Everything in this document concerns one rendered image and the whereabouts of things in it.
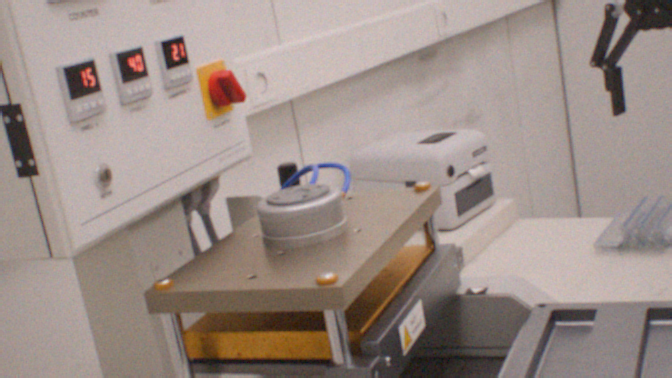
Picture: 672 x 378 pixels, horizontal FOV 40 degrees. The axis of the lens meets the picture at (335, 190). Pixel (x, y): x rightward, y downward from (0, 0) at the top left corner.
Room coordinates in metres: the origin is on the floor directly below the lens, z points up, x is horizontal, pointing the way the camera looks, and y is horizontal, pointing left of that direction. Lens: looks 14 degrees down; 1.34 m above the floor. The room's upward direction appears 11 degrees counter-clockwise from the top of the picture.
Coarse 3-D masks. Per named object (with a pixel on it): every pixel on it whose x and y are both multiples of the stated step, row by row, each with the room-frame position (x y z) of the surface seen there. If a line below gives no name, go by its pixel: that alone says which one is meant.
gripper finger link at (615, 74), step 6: (618, 66) 1.35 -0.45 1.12; (612, 72) 1.34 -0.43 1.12; (618, 72) 1.35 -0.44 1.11; (612, 78) 1.34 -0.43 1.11; (618, 78) 1.35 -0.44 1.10; (612, 84) 1.34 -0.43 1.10; (618, 84) 1.35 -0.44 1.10; (612, 90) 1.34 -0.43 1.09; (618, 90) 1.34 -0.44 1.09; (612, 96) 1.34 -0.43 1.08; (618, 96) 1.34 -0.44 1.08; (612, 102) 1.34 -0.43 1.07; (618, 102) 1.34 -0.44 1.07; (624, 102) 1.36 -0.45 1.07; (612, 108) 1.34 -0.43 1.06; (618, 108) 1.34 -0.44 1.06; (624, 108) 1.35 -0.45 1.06; (618, 114) 1.34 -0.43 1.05
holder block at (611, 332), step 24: (552, 312) 0.80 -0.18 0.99; (576, 312) 0.80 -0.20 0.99; (600, 312) 0.78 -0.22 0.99; (624, 312) 0.77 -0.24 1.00; (648, 312) 0.77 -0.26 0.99; (528, 336) 0.76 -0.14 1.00; (552, 336) 0.78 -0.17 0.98; (576, 336) 0.77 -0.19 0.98; (600, 336) 0.73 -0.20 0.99; (624, 336) 0.72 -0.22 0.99; (648, 336) 0.74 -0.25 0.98; (528, 360) 0.71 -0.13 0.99; (552, 360) 0.73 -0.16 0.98; (576, 360) 0.72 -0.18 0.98; (600, 360) 0.69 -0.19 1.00; (624, 360) 0.68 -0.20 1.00; (648, 360) 0.70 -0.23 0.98
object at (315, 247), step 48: (288, 192) 0.82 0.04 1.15; (336, 192) 0.80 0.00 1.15; (384, 192) 0.91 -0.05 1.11; (432, 192) 0.88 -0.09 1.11; (240, 240) 0.83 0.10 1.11; (288, 240) 0.78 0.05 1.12; (336, 240) 0.77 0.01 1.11; (384, 240) 0.75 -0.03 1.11; (192, 288) 0.71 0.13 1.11; (240, 288) 0.69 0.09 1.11; (288, 288) 0.67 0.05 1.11; (336, 288) 0.65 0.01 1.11
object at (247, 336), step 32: (416, 256) 0.84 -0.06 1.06; (384, 288) 0.77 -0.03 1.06; (224, 320) 0.77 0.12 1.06; (256, 320) 0.75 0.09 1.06; (288, 320) 0.74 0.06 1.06; (320, 320) 0.72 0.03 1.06; (352, 320) 0.71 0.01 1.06; (192, 352) 0.75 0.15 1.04; (224, 352) 0.74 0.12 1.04; (256, 352) 0.73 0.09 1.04; (288, 352) 0.71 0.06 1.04; (320, 352) 0.70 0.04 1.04; (352, 352) 0.69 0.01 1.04
